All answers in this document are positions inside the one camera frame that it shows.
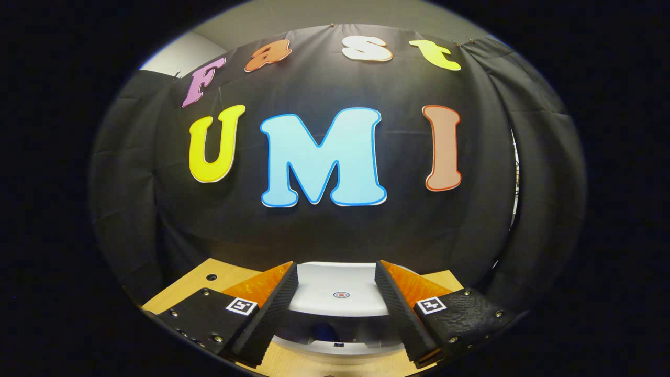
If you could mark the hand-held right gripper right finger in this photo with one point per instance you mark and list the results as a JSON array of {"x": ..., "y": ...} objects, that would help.
[{"x": 403, "y": 319}]

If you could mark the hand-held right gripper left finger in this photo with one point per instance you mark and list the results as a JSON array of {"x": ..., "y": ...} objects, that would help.
[{"x": 272, "y": 319}]

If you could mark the wooden desktop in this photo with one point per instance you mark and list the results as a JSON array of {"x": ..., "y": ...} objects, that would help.
[{"x": 188, "y": 283}]

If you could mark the white desktop garbage bin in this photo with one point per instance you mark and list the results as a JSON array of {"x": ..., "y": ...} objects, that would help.
[{"x": 335, "y": 283}]

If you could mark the blue pop can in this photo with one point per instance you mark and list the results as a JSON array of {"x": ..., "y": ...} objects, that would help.
[{"x": 324, "y": 332}]

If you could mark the black backdrop cloth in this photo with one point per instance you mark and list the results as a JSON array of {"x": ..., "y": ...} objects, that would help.
[{"x": 335, "y": 235}]

